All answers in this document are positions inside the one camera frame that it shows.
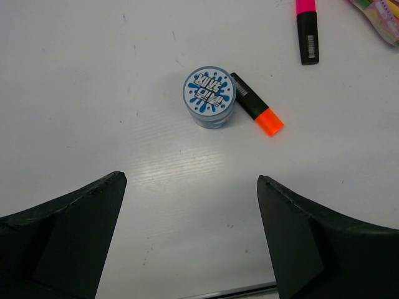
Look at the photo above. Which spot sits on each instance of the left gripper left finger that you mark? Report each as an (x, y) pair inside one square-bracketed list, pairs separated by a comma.
[(58, 249)]

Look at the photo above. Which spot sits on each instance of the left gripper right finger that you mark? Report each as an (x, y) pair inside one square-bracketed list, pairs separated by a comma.
[(317, 252)]

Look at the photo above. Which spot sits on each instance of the blue slime jar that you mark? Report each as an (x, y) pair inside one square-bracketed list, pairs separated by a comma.
[(209, 94)]

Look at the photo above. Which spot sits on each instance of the orange highlighter marker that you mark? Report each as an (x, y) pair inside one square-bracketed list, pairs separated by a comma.
[(256, 108)]

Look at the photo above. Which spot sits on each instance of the pink highlighter marker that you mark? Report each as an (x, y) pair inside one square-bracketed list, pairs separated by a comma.
[(306, 17)]

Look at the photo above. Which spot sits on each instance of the pink-capped tube of pens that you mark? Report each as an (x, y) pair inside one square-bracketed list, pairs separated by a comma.
[(383, 15)]

